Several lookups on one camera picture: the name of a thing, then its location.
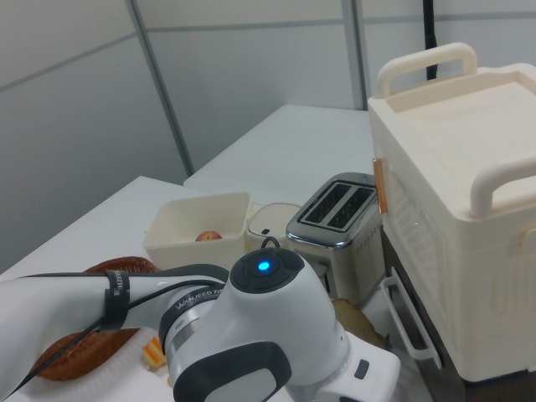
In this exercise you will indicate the large cream storage box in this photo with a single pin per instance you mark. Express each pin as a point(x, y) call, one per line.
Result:
point(452, 209)

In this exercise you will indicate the open white plastic container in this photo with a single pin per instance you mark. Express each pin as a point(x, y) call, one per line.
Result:
point(176, 255)

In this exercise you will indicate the silver two-slot toaster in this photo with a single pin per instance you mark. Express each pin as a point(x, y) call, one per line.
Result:
point(356, 259)

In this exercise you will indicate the dark brown cabinet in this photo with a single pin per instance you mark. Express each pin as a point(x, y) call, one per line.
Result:
point(448, 389)

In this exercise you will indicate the long striped bread roll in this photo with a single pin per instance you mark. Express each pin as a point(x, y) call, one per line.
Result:
point(153, 351)

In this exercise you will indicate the red apple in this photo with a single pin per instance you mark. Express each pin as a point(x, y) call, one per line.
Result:
point(208, 237)

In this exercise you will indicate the brown wicker basket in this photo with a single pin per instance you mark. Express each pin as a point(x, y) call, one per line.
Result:
point(84, 356)

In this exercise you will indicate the small white lidded container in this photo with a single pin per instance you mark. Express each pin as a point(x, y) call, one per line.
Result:
point(272, 222)

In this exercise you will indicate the black vertical pole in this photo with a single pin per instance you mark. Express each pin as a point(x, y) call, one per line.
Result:
point(429, 33)

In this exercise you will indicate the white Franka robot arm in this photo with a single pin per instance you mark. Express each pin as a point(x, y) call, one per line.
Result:
point(272, 318)

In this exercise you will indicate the brown bread slice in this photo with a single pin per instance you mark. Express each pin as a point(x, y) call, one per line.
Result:
point(356, 322)

